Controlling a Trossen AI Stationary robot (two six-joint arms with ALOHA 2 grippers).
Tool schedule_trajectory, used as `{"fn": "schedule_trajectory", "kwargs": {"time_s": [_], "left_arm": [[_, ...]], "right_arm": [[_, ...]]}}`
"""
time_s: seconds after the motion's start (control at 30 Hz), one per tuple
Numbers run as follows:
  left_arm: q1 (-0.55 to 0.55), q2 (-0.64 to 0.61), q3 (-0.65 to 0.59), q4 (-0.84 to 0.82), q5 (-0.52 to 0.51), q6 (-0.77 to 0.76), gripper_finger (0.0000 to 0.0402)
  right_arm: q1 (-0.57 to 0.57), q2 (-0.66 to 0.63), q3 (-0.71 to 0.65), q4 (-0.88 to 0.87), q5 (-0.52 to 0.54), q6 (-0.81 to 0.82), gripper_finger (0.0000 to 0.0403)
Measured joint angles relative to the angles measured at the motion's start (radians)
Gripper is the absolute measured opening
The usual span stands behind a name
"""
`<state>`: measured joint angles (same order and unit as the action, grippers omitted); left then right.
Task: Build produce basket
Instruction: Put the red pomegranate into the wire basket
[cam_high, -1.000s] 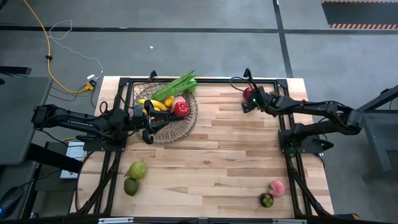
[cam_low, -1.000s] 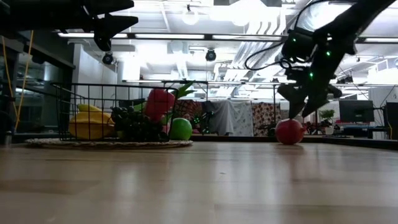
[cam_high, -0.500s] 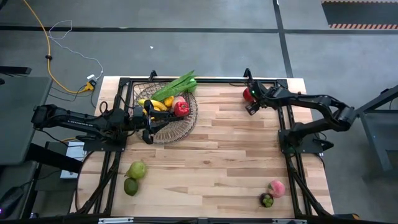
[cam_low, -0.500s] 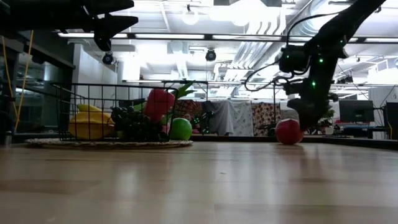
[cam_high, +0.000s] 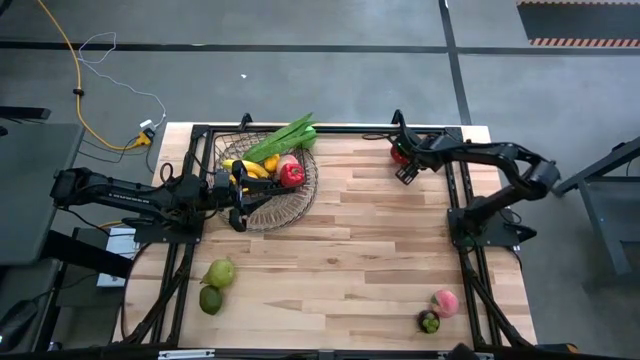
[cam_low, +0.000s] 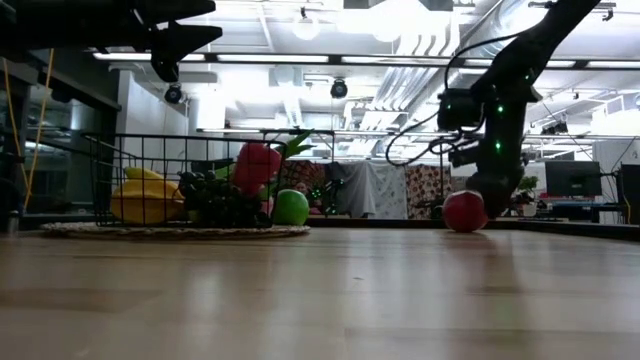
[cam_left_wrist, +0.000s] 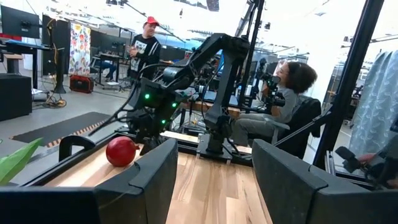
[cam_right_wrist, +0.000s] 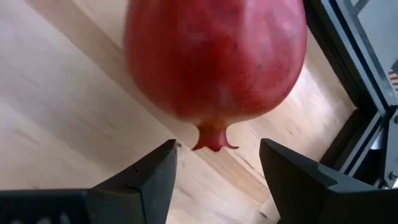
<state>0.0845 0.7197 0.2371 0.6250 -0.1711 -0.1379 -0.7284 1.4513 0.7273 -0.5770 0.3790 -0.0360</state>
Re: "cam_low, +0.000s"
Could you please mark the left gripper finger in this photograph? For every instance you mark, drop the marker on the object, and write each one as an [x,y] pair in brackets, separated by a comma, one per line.
[170,9]
[170,47]

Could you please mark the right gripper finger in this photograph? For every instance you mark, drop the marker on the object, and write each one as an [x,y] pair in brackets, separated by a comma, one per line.
[502,200]

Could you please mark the red pomegranate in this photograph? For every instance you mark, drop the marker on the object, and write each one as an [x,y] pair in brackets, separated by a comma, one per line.
[464,212]

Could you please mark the yellow lemon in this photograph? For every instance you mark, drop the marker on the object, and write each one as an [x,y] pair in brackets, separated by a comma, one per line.
[142,174]

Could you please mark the red bell pepper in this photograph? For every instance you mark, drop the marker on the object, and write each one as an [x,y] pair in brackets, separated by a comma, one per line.
[256,167]

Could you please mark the yellow banana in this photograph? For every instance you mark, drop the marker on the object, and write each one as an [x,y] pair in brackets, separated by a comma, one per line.
[145,202]

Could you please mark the black grape bunch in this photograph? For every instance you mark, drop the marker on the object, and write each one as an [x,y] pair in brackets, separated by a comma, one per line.
[215,200]

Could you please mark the green apple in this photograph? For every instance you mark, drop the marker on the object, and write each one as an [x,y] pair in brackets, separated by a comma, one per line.
[291,207]

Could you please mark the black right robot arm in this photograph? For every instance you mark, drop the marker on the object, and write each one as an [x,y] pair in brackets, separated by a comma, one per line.
[540,45]

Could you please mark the potted green plant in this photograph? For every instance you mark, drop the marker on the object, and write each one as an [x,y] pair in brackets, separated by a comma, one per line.
[529,186]

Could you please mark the black ceiling spotlight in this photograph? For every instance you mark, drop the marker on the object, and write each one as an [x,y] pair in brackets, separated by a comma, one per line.
[173,94]
[339,89]

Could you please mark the black pipe rack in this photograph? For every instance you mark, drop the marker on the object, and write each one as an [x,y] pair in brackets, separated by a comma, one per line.
[442,175]

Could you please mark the black computer monitor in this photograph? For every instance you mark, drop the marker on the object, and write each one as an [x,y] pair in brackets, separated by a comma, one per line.
[572,178]

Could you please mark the floral patterned cloth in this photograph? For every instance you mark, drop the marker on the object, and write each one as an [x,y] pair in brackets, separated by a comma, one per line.
[425,185]

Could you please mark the long ceiling light bar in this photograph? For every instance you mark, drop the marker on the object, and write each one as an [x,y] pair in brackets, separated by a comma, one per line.
[270,58]

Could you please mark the grey hanging cloth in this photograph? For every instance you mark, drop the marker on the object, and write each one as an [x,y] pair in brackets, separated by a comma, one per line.
[367,187]

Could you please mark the round woven placemat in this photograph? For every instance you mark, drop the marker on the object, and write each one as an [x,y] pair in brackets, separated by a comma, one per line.
[175,231]

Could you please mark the red mandala patterned cloth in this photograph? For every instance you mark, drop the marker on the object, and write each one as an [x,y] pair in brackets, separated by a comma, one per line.
[305,172]

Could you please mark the person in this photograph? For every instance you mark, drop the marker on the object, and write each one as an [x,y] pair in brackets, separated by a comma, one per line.
[302,188]

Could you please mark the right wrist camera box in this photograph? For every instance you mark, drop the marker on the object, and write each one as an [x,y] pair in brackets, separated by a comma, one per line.
[457,110]

